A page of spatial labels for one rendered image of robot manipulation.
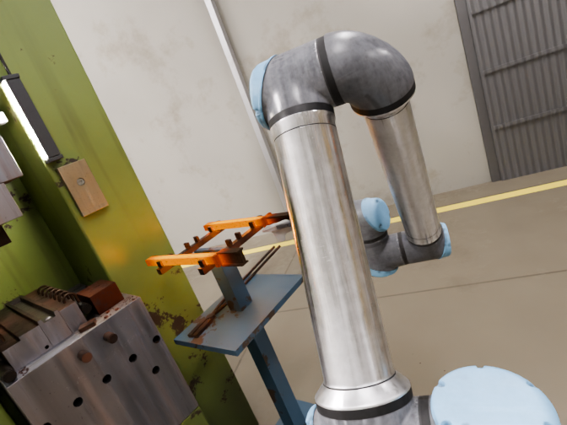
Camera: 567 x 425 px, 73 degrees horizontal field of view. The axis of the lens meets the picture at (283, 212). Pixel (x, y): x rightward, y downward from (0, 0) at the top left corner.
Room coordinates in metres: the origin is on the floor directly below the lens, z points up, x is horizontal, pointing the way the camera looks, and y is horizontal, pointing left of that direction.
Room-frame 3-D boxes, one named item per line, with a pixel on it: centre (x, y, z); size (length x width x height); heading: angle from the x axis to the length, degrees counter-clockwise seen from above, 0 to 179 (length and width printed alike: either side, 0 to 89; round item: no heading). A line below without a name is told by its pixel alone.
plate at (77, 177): (1.29, 0.58, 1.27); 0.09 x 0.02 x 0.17; 133
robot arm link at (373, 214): (0.97, -0.20, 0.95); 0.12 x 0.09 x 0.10; 48
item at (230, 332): (1.21, 0.25, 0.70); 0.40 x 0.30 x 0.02; 139
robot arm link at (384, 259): (0.96, -0.21, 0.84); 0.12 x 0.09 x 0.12; 69
